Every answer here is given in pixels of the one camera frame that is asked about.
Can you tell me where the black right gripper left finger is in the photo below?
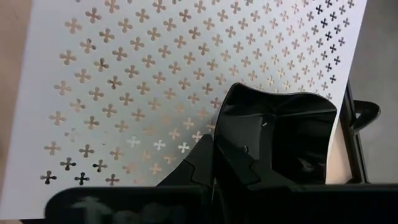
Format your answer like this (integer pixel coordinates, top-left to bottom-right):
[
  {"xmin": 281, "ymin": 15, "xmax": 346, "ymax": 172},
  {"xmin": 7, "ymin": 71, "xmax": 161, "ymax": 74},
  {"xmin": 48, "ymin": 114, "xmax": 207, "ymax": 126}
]
[{"xmin": 157, "ymin": 133, "xmax": 215, "ymax": 189}]

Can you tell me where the black frame clamp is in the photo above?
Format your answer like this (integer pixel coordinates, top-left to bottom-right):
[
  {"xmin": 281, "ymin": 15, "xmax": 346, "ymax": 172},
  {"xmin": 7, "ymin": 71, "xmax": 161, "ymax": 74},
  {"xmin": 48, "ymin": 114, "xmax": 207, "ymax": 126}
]
[{"xmin": 351, "ymin": 99, "xmax": 382, "ymax": 133}]

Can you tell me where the black aluminium table frame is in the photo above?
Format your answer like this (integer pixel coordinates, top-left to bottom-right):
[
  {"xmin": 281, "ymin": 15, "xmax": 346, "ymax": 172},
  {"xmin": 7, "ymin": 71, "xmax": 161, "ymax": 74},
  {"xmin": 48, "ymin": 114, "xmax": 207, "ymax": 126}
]
[{"xmin": 340, "ymin": 81, "xmax": 368, "ymax": 185}]

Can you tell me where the white perforated metal shelf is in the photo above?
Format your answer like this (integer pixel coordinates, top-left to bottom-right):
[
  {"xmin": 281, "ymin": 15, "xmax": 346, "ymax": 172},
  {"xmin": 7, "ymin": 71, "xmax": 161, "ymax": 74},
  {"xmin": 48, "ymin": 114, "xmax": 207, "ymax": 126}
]
[{"xmin": 0, "ymin": 0, "xmax": 368, "ymax": 220}]

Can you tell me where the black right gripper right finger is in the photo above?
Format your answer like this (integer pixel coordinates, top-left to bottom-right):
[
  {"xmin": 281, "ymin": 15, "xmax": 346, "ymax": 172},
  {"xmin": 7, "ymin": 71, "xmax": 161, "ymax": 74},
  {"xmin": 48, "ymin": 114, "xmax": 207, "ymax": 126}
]
[{"xmin": 216, "ymin": 144, "xmax": 299, "ymax": 191}]

